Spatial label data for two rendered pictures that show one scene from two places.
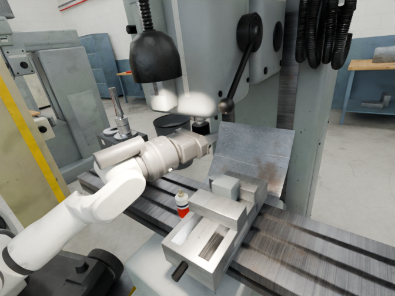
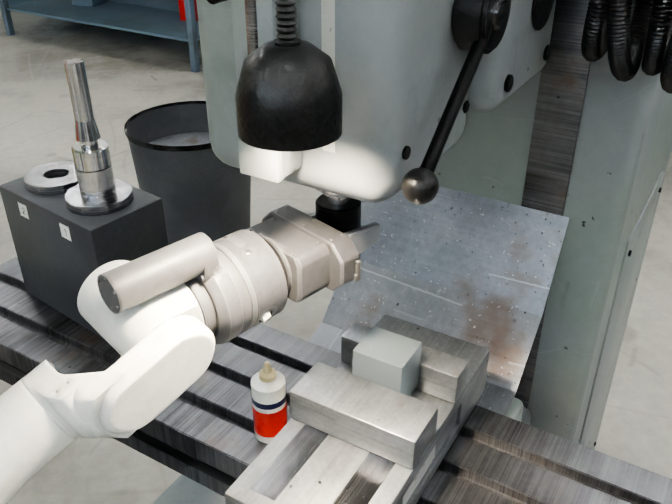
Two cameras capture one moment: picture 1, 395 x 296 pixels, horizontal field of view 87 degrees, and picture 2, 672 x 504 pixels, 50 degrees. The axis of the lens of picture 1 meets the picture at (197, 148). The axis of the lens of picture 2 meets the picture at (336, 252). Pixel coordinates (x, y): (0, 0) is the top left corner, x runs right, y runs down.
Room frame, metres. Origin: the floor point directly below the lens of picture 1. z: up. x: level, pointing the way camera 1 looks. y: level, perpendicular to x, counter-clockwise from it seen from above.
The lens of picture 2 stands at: (-0.15, 0.08, 1.60)
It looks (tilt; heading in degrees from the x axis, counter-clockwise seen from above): 31 degrees down; 352
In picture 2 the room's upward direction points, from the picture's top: straight up
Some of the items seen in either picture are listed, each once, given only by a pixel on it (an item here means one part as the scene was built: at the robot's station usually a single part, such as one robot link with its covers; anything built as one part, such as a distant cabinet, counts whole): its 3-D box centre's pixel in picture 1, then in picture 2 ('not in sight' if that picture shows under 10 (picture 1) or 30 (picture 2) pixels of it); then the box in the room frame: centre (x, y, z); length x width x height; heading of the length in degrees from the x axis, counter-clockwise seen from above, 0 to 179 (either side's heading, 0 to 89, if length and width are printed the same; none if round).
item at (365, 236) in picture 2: (210, 140); (360, 243); (0.48, -0.03, 1.23); 0.06 x 0.02 x 0.03; 127
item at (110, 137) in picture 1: (126, 152); (89, 244); (0.81, 0.31, 1.06); 0.22 x 0.12 x 0.20; 44
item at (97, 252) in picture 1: (104, 265); not in sight; (0.69, 0.55, 0.50); 0.20 x 0.05 x 0.20; 70
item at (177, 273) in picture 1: (180, 271); not in sight; (0.29, 0.07, 1.00); 0.04 x 0.02 x 0.02; 142
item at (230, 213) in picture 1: (216, 207); (362, 412); (0.42, -0.03, 1.05); 0.15 x 0.06 x 0.04; 52
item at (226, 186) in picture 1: (226, 189); (386, 367); (0.46, -0.06, 1.07); 0.06 x 0.05 x 0.06; 52
